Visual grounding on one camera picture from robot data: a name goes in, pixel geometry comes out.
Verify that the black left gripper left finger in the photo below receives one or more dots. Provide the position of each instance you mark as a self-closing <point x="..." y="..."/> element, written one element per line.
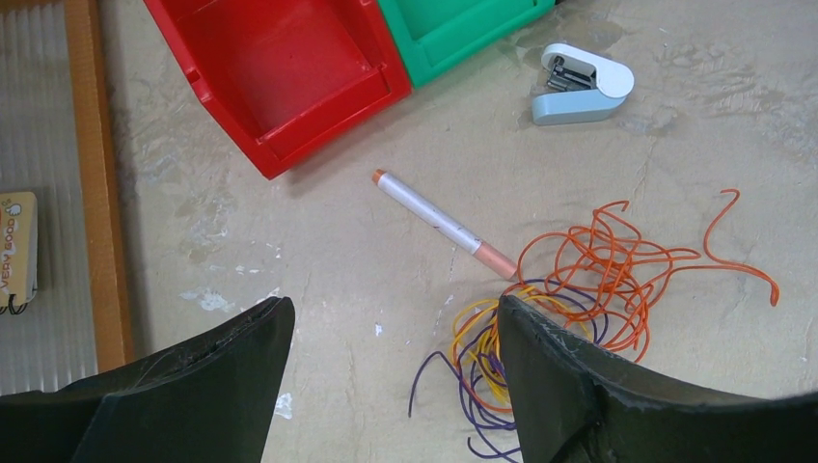
<point x="207" y="399"/>

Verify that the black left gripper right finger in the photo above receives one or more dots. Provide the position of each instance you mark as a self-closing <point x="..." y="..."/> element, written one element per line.
<point x="574" y="401"/>

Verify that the small spiral notepad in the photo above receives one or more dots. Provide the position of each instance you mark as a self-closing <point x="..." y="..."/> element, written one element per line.
<point x="19" y="250"/>

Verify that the red plastic bin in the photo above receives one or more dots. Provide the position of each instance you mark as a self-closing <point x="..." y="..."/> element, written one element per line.
<point x="284" y="78"/>

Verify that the white stapler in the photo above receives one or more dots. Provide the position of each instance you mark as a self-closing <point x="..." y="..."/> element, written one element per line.
<point x="584" y="87"/>

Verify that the silver marker pink cap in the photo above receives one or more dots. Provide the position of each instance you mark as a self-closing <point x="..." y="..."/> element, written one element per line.
<point x="440" y="221"/>

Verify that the wooden rack frame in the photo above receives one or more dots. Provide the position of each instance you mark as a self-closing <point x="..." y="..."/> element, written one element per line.
<point x="56" y="141"/>

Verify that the green plastic bin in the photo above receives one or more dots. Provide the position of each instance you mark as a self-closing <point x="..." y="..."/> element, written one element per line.
<point x="434" y="36"/>

